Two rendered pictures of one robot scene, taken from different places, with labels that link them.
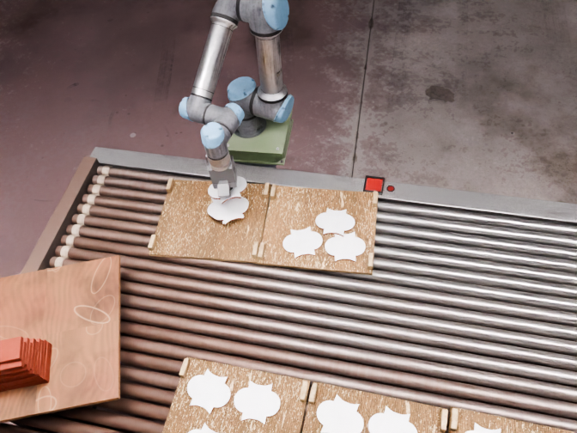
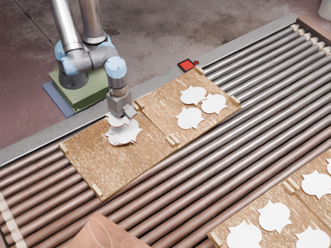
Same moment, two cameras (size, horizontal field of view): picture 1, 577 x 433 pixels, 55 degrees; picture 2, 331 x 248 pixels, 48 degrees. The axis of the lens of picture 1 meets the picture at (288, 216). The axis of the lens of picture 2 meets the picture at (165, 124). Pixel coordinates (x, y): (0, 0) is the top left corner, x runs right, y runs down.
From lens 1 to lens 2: 1.14 m
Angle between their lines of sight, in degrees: 32
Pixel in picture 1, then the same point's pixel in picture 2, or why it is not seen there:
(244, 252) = (163, 149)
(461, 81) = (113, 21)
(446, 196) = (225, 48)
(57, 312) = not seen: outside the picture
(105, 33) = not seen: outside the picture
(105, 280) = (108, 234)
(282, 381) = (270, 195)
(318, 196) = (167, 89)
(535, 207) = (265, 29)
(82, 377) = not seen: outside the picture
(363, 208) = (197, 79)
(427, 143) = (128, 61)
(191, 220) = (105, 158)
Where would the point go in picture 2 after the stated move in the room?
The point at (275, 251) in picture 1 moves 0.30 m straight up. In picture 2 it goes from (180, 134) to (184, 90)
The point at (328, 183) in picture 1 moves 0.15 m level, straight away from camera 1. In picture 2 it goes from (161, 80) to (141, 67)
